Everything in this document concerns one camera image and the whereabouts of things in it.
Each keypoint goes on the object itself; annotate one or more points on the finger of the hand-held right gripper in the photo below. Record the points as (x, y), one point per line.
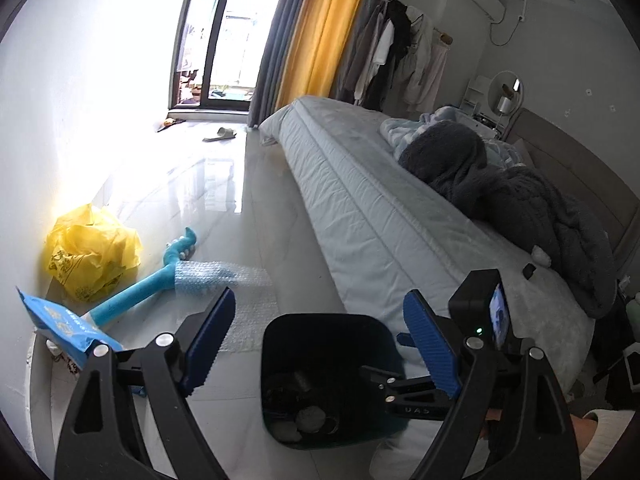
(395, 385)

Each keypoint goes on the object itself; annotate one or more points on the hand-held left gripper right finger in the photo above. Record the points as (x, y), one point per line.
(432, 350)

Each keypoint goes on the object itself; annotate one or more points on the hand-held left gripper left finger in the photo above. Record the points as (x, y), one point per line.
(210, 345)

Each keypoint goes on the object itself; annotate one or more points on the clear bubble wrap sheet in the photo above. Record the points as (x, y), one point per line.
(225, 280)

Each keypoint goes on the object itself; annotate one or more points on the black trash bin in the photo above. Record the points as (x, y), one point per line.
(325, 345)

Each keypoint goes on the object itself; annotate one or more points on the white sock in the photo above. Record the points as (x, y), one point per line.
(310, 420)

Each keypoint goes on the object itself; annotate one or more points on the small black object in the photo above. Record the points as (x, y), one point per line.
(529, 271)

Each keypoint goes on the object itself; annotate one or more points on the blue plastic claw stick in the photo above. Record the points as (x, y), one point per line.
(140, 290)

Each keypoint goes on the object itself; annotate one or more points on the dark grey fleece blanket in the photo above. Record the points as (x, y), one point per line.
(540, 200)

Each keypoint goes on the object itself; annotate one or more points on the blue paper packet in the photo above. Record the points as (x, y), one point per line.
(65, 327)

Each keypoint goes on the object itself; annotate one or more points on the yellow plastic bag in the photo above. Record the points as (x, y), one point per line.
(90, 250)

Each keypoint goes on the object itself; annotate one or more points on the bed with grey sheet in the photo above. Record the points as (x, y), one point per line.
(350, 185)

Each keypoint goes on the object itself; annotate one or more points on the beige bed headboard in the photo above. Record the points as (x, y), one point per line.
(575, 160)

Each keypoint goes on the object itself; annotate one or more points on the light blue patterned blanket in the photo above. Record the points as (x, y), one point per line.
(415, 127)

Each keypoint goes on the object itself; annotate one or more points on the white shelf unit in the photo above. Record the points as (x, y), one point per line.
(475, 95)

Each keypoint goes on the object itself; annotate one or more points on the grey slipper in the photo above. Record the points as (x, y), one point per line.
(220, 134)

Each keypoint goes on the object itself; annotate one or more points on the white standing fan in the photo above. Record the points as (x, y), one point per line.
(506, 95)

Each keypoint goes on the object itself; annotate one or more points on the pale pink hanging pants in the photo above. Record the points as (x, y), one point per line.
(436, 65)

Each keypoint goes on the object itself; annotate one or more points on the grey hanging coat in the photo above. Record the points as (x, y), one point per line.
(362, 60)

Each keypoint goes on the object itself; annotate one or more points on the white hanging shirt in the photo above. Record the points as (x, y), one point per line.
(382, 45)

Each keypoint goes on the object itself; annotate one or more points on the black hanging garment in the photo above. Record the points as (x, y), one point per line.
(400, 25)

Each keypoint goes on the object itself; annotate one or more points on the grey curtain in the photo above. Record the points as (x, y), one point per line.
(280, 45)

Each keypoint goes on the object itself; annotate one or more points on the glass balcony door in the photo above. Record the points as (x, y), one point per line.
(220, 35)

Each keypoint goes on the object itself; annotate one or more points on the yellow curtain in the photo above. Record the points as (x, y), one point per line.
(320, 35)

